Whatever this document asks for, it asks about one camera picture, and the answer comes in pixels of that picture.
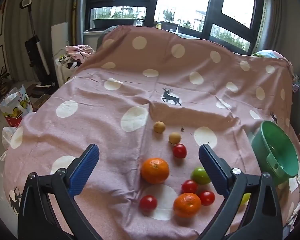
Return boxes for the large orange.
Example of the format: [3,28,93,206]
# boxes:
[141,157,170,184]

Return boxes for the brown cardboard box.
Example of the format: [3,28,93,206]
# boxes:
[32,94,52,111]

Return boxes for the pink polka dot blanket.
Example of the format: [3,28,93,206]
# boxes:
[2,25,300,235]

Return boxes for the red cherry tomato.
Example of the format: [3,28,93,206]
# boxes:
[198,191,216,206]
[172,144,187,159]
[139,195,158,212]
[181,180,198,194]

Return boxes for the pink clothes pile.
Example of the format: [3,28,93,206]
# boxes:
[65,44,95,62]

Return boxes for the black framed window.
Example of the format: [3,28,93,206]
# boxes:
[85,0,265,55]

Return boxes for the light blue cloth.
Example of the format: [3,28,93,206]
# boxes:
[251,49,287,60]

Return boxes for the potted plant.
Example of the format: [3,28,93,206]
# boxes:
[0,66,12,95]

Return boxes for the green tomato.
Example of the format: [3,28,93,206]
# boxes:
[191,167,212,185]

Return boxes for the small orange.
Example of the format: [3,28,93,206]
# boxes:
[173,192,202,218]

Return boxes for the long dark planter box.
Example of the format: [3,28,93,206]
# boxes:
[92,17,138,29]

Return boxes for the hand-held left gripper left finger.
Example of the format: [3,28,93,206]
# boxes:
[17,144,100,240]

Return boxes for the upright vacuum cleaner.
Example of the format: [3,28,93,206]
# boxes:
[19,0,57,88]

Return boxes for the yellow-green tomato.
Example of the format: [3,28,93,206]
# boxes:
[239,193,251,205]

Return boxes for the grey curtain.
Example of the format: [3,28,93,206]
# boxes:
[255,0,290,55]
[5,0,89,80]

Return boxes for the green plastic bowl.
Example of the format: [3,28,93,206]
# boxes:
[251,121,300,187]

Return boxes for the grey chair back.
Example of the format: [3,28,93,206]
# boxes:
[97,26,119,52]

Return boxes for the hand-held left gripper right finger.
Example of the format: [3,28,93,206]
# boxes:
[199,144,283,240]

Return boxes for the red white shopping bag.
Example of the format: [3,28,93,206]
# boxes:
[0,84,33,127]

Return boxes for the white board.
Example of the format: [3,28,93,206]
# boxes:
[51,22,69,63]

